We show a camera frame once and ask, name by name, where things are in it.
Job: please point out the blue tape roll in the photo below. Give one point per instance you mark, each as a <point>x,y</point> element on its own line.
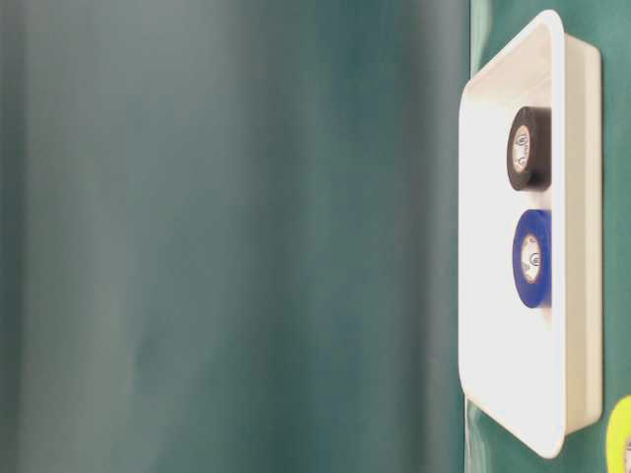
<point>532,258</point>

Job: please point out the yellow tape roll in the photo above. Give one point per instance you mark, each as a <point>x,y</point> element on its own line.
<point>618,437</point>

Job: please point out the black tape roll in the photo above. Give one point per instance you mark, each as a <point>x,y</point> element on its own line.
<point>528,153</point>

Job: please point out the white plastic case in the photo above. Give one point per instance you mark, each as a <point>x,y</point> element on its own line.
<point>536,371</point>

